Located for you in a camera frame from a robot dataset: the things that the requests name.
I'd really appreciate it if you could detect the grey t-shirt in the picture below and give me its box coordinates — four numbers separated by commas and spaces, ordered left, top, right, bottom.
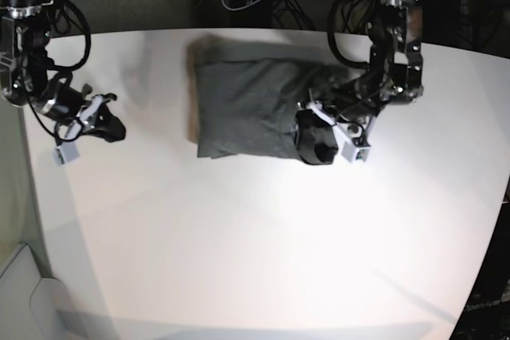
187, 35, 338, 162

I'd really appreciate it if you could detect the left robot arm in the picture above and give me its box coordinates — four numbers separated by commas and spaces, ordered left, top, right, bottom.
294, 0, 425, 166

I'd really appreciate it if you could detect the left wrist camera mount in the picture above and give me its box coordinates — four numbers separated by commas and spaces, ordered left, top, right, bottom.
295, 90, 376, 162

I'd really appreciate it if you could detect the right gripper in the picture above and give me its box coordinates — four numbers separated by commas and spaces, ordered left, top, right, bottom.
82, 95, 127, 143

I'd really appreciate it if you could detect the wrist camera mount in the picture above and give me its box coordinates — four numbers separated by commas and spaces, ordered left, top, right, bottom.
295, 90, 376, 162
45, 88, 115, 166

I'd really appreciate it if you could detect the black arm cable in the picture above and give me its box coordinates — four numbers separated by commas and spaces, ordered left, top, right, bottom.
47, 0, 93, 72

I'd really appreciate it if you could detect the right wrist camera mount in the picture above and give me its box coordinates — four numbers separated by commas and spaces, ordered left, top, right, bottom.
45, 88, 115, 166

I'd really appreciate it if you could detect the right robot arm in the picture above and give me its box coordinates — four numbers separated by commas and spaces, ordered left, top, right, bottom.
1, 0, 126, 144

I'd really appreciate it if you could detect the white bin corner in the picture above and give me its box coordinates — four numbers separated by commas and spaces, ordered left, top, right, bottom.
1, 244, 88, 339

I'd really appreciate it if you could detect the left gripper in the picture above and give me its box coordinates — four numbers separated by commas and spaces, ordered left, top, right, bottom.
296, 110, 339, 166

